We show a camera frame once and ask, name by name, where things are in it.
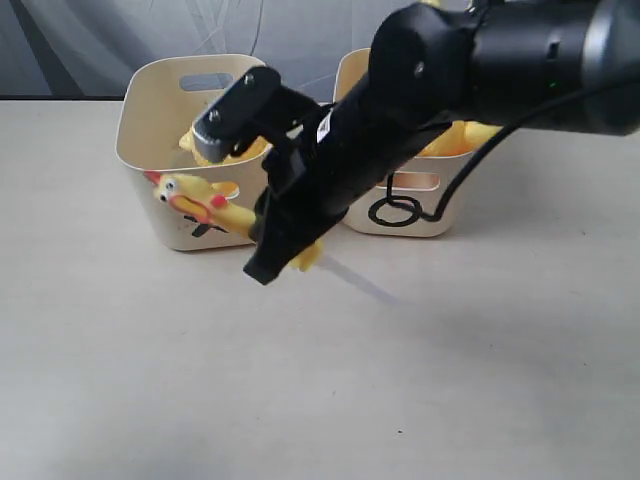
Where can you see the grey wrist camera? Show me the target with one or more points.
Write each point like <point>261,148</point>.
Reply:
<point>228,127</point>

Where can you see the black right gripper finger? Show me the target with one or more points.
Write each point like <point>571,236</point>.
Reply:
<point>291,249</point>

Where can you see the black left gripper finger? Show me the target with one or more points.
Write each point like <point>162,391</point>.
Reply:
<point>266,227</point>

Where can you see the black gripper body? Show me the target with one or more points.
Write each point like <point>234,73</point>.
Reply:
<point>317,181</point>

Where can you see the pale blue backdrop cloth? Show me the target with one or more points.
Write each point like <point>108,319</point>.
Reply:
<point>78,49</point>

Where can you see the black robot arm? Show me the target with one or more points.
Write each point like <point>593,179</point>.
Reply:
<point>551,65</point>

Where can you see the yellow rubber chicken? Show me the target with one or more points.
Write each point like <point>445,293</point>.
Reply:
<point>458,138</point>

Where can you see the cream bin marked X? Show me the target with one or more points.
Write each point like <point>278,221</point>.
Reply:
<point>161,102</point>

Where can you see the broken chicken head with tube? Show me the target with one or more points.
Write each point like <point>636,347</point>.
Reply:
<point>211,204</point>

